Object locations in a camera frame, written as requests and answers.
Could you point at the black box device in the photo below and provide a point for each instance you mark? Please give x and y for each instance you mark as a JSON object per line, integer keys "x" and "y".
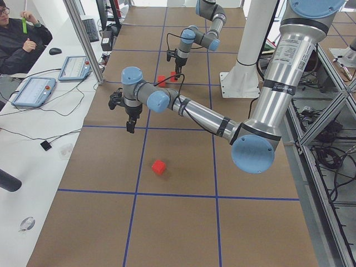
{"x": 106, "y": 40}

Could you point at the clear suction cup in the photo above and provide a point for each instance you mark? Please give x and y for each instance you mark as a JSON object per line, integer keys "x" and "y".
{"x": 27, "y": 224}

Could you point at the white camera stand base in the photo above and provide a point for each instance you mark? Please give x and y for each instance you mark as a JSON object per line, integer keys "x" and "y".
{"x": 242, "y": 80}

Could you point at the teach pendant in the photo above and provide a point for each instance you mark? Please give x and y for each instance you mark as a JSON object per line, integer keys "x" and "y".
{"x": 34, "y": 92}
{"x": 74, "y": 68}

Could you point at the person in black jacket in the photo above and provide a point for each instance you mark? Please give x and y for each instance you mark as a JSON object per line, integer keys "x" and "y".
{"x": 22, "y": 41}

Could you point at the teach pendant far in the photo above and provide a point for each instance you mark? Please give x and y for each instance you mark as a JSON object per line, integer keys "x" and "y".
{"x": 74, "y": 68}

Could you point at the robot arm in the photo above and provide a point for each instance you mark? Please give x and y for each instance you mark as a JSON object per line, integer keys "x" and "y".
{"x": 253, "y": 141}
{"x": 209, "y": 39}

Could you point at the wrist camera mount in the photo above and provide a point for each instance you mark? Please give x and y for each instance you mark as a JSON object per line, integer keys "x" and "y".
{"x": 116, "y": 99}
{"x": 171, "y": 54}

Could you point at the small black square pad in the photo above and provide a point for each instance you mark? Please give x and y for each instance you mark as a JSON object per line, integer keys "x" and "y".
{"x": 46, "y": 145}

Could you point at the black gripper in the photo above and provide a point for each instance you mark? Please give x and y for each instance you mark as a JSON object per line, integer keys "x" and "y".
{"x": 179, "y": 63}
{"x": 132, "y": 112}

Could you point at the black computer mouse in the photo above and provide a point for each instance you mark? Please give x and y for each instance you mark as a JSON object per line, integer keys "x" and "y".
{"x": 55, "y": 51}

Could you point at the aluminium frame post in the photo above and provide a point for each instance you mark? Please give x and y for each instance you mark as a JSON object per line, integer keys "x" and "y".
{"x": 79, "y": 28}

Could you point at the black keyboard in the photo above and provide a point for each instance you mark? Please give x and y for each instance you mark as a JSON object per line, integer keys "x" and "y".
{"x": 91, "y": 30}

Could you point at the red block placed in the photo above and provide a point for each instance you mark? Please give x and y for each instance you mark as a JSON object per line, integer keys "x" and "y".
{"x": 161, "y": 81}
{"x": 172, "y": 76}
{"x": 158, "y": 167}

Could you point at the teach pendant near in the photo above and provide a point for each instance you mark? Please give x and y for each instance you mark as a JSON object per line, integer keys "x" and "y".
{"x": 34, "y": 92}

